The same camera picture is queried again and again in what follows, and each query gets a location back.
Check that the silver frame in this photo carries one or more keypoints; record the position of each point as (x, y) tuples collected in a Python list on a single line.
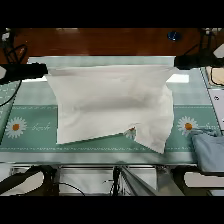
[(137, 184)]

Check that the blue-grey garment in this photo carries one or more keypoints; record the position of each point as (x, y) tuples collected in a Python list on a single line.
[(210, 150)]

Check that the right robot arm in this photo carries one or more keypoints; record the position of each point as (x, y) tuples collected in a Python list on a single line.
[(196, 61)]

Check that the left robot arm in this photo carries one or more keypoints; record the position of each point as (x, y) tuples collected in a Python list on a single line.
[(20, 70)]

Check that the white T-shirt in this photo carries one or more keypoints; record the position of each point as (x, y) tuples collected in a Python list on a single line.
[(106, 100)]

